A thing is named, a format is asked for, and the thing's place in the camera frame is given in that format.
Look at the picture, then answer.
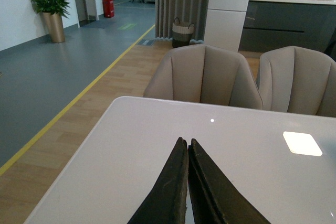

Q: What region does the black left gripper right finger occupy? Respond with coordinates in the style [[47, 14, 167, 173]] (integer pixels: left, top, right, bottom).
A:
[[188, 138, 269, 223]]

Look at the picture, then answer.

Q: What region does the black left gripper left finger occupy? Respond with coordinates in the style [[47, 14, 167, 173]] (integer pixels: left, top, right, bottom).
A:
[[128, 137, 188, 223]]

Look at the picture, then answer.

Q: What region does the beige chair left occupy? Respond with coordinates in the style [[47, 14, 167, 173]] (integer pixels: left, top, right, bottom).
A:
[[143, 44, 263, 110]]

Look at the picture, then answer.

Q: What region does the beige chair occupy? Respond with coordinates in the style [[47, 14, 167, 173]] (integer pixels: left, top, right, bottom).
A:
[[143, 44, 263, 110], [256, 46, 335, 117]]

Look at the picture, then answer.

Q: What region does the beige chair right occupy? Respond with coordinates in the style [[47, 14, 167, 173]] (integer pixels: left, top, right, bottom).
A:
[[256, 46, 335, 117]]

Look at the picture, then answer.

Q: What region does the woven laundry basket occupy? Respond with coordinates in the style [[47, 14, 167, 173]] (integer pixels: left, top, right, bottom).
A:
[[172, 17, 195, 48]]

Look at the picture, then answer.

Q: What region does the grey kitchen counter cabinet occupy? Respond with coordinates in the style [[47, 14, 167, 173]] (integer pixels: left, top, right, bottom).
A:
[[239, 0, 335, 52]]

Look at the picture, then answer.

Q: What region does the red bin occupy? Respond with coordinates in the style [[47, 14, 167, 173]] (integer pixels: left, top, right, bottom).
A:
[[102, 0, 114, 18]]

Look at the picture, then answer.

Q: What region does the grey curtain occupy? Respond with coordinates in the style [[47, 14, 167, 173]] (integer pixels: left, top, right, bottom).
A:
[[155, 0, 208, 40]]

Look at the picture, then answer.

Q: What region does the white pillar cabinet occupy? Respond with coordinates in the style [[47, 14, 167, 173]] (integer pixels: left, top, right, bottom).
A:
[[204, 0, 249, 52]]

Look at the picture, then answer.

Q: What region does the green potted plant gold pot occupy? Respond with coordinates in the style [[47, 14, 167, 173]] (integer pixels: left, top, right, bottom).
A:
[[30, 0, 70, 43]]

